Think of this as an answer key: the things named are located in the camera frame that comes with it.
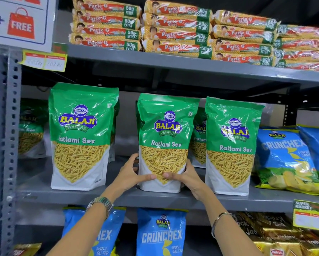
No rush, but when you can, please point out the person's right hand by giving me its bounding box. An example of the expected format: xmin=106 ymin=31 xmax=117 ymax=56
xmin=162 ymin=158 xmax=216 ymax=202

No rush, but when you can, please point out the person's left hand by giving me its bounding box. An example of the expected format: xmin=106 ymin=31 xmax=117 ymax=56
xmin=110 ymin=153 xmax=157 ymax=196

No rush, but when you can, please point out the person's left forearm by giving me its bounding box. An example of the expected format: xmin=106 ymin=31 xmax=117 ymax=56
xmin=46 ymin=188 xmax=117 ymax=256

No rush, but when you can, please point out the person's right forearm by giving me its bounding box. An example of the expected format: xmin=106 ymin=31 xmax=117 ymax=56
xmin=201 ymin=192 xmax=264 ymax=256

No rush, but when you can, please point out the golden snack packet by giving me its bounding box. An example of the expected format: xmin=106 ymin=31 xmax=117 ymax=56
xmin=12 ymin=242 xmax=42 ymax=256

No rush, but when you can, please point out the silver wristwatch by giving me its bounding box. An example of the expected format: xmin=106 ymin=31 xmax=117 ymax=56
xmin=86 ymin=196 xmax=115 ymax=219

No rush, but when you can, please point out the pile of golden cracker packets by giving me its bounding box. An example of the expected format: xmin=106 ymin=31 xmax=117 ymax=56
xmin=235 ymin=212 xmax=319 ymax=256

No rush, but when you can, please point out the green supermarket price label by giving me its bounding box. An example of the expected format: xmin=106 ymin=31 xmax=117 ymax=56
xmin=292 ymin=199 xmax=319 ymax=233

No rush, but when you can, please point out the yellow price label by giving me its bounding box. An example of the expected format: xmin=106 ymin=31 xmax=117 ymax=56
xmin=18 ymin=42 xmax=68 ymax=73

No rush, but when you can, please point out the stack of yellow biscuit packets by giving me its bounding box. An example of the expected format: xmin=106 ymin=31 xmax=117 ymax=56
xmin=68 ymin=0 xmax=319 ymax=73

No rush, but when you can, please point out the white promotional sign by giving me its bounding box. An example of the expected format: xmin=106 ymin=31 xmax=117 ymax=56
xmin=0 ymin=0 xmax=56 ymax=53

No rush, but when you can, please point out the thin wrist bracelet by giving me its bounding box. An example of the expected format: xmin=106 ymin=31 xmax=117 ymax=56
xmin=211 ymin=212 xmax=238 ymax=239

